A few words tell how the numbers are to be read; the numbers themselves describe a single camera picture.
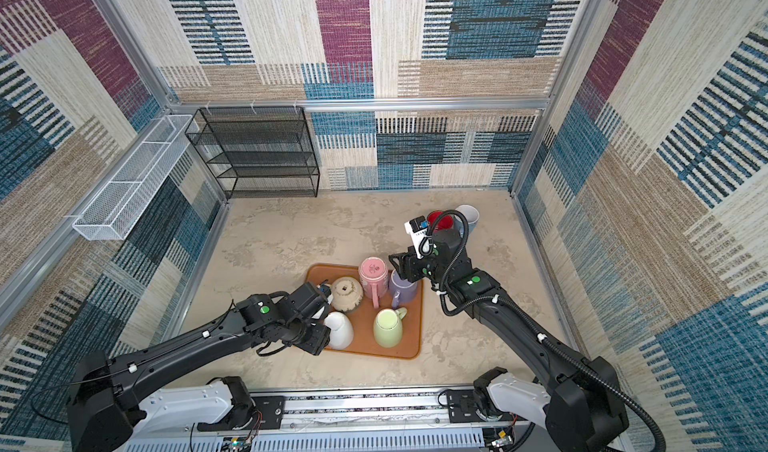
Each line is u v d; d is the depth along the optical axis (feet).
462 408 2.40
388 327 2.49
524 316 1.60
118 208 2.34
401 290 2.79
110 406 1.26
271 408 2.45
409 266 2.25
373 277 2.77
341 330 2.53
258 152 3.63
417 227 2.22
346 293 2.77
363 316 2.79
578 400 1.28
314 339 2.22
